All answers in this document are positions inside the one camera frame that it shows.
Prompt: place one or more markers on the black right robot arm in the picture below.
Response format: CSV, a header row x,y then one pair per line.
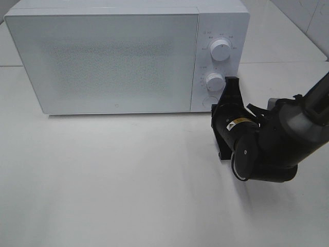
x,y
268,144

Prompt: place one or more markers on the white microwave door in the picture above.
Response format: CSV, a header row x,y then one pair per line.
x,y
108,64

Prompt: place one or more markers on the round white door release button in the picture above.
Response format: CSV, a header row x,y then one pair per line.
x,y
209,101

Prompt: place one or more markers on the white microwave oven body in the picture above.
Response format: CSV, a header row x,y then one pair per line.
x,y
216,19

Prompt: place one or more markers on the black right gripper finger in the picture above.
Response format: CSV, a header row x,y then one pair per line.
x,y
231,93
225,140

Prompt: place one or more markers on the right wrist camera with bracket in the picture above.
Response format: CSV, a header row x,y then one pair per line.
x,y
271,103

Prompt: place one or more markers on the white microwave knob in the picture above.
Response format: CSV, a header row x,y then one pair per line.
x,y
220,49
214,82

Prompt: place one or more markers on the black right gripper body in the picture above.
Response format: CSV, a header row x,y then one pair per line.
x,y
229,118

